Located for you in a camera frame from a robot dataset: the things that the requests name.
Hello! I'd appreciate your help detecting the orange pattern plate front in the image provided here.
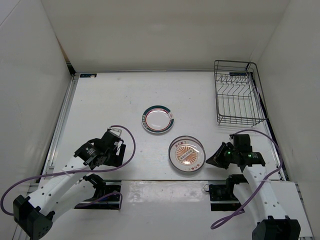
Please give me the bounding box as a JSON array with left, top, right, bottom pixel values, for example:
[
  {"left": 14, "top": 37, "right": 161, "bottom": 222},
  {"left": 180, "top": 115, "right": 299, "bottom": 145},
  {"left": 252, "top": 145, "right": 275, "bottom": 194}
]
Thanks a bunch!
[{"left": 167, "top": 135, "right": 207, "bottom": 173}]

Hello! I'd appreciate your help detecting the green red rimmed plate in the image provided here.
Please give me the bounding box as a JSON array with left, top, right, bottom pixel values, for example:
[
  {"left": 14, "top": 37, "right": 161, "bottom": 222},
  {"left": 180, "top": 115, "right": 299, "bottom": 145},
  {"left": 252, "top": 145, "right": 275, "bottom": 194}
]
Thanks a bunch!
[{"left": 141, "top": 105, "right": 175, "bottom": 134}]

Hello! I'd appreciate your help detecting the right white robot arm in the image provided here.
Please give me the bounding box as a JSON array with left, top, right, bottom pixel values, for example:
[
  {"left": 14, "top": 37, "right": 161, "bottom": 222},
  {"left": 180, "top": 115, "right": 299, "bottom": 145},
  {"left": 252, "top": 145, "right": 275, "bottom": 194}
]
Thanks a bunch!
[{"left": 206, "top": 130, "right": 301, "bottom": 240}]

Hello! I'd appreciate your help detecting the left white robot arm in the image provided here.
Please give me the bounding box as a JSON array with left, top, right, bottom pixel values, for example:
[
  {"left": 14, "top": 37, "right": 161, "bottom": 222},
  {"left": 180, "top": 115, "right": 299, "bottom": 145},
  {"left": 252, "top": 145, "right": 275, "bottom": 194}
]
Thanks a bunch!
[{"left": 13, "top": 127, "right": 126, "bottom": 240}]

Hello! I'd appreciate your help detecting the small blue rack label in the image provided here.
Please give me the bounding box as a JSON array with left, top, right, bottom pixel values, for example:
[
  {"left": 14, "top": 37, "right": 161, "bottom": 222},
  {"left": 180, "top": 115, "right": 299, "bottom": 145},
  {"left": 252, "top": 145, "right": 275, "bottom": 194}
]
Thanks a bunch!
[{"left": 229, "top": 72, "right": 247, "bottom": 77}]

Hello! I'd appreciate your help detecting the small black label sticker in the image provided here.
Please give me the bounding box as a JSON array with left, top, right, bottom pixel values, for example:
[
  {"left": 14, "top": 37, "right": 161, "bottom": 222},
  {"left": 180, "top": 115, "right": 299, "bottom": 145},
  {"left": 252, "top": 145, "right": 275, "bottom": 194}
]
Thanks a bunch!
[{"left": 79, "top": 73, "right": 97, "bottom": 78}]

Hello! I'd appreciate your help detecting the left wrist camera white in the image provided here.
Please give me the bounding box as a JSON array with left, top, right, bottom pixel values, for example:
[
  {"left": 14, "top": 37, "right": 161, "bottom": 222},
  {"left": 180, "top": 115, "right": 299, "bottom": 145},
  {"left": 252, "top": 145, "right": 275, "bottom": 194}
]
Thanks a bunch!
[{"left": 107, "top": 127, "right": 122, "bottom": 138}]

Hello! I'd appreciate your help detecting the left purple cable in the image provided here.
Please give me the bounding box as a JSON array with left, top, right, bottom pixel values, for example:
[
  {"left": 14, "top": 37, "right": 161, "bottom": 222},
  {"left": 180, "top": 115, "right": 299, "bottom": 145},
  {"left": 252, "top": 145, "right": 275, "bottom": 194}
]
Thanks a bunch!
[{"left": 0, "top": 124, "right": 137, "bottom": 216}]

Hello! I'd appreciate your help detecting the purple cable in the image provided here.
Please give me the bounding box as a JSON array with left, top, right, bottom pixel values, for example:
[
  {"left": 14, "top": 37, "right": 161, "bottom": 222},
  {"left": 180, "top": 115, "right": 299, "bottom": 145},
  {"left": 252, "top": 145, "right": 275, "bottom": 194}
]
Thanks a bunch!
[
  {"left": 209, "top": 129, "right": 283, "bottom": 230},
  {"left": 0, "top": 124, "right": 137, "bottom": 216}
]

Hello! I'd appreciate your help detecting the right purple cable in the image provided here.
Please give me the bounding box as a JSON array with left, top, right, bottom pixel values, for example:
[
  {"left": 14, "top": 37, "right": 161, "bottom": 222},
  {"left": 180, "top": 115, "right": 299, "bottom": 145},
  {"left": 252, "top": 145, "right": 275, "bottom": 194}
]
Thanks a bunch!
[{"left": 209, "top": 129, "right": 283, "bottom": 230}]

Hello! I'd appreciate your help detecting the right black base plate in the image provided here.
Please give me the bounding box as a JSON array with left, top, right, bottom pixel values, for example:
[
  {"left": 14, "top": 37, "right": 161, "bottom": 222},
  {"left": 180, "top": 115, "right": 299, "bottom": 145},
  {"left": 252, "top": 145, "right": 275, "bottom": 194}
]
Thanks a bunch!
[{"left": 203, "top": 183, "right": 241, "bottom": 212}]

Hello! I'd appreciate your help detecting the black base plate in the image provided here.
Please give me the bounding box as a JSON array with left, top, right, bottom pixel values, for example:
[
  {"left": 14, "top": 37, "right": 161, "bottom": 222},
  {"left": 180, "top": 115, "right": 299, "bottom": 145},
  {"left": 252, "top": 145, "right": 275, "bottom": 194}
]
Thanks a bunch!
[
  {"left": 74, "top": 181, "right": 122, "bottom": 210},
  {"left": 203, "top": 183, "right": 241, "bottom": 212}
]

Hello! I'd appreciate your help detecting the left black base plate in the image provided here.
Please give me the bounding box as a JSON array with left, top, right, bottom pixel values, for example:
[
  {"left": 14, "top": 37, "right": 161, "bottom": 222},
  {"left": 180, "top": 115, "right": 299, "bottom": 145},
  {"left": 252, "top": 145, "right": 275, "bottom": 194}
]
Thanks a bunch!
[{"left": 74, "top": 181, "right": 122, "bottom": 210}]

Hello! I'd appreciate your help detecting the black wire dish rack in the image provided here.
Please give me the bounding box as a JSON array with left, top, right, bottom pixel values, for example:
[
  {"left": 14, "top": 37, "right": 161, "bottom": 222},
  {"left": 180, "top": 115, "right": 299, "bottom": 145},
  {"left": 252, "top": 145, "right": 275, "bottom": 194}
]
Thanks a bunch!
[{"left": 213, "top": 59, "right": 269, "bottom": 127}]

